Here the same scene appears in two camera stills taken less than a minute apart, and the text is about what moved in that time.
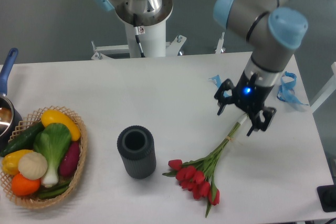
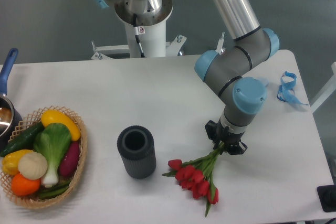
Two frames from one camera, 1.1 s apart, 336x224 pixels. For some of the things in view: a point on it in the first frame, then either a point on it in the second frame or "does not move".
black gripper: [251, 96] to [229, 137]
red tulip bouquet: [196, 176] does not move
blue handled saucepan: [11, 120] does not move
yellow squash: [50, 116] does not move
